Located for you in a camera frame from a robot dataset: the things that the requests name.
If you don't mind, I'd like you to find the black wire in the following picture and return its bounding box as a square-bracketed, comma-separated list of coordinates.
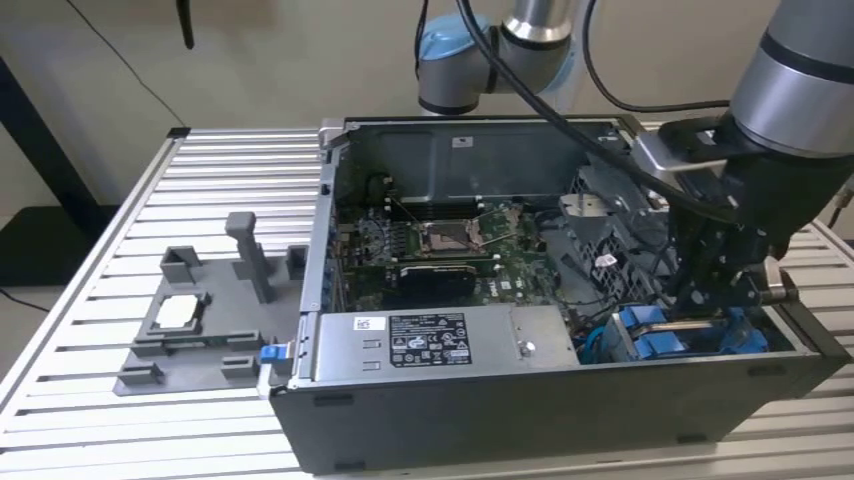
[563, 247, 675, 301]

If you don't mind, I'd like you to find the hard disk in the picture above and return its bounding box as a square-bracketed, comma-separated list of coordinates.
[614, 305, 759, 335]

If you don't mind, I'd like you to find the metal disk bay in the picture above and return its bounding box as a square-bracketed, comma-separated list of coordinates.
[599, 299, 786, 369]

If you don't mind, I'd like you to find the silver cylindrical wrist fitting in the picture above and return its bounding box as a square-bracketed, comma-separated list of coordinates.
[762, 259, 801, 307]

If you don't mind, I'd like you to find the perforated metal drive cage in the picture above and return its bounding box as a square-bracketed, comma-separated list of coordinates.
[557, 162, 675, 306]

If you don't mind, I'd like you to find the green motherboard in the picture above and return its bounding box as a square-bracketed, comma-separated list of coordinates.
[332, 197, 575, 321]

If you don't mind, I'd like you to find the metal socket cover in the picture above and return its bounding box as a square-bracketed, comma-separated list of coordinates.
[469, 207, 533, 251]

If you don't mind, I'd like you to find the grey metal power supply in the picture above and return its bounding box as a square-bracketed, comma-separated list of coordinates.
[312, 304, 581, 387]

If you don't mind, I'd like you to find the CPU socket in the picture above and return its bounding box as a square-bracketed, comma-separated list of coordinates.
[413, 219, 486, 259]

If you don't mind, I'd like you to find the black graphics card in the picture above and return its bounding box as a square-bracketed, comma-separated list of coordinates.
[396, 262, 481, 295]

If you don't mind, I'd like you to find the thin metal locking lever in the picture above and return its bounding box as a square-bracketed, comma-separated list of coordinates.
[386, 194, 433, 232]

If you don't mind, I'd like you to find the black grey PC case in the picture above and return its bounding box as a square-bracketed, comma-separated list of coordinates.
[256, 113, 854, 474]

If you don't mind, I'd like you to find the grey parts rack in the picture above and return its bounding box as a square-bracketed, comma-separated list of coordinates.
[112, 209, 315, 401]

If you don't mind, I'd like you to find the silver CPU chip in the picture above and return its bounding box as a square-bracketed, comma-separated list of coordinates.
[154, 294, 206, 329]

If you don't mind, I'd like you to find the black stand with base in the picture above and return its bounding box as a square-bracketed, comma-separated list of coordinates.
[0, 54, 112, 289]

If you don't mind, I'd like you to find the wrist camera on silver bracket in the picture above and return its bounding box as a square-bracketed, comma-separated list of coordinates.
[630, 117, 735, 187]

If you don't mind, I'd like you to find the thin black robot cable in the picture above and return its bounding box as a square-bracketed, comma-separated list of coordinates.
[585, 0, 734, 112]

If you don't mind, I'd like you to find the silver metal bracket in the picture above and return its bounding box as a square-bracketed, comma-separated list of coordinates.
[558, 192, 629, 224]

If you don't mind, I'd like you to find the blue data cable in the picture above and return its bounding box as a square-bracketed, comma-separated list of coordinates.
[577, 322, 613, 365]

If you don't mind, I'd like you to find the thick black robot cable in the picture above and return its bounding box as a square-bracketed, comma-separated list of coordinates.
[457, 0, 735, 216]

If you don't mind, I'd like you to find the black hanging strap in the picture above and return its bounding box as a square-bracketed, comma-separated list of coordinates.
[174, 0, 196, 50]

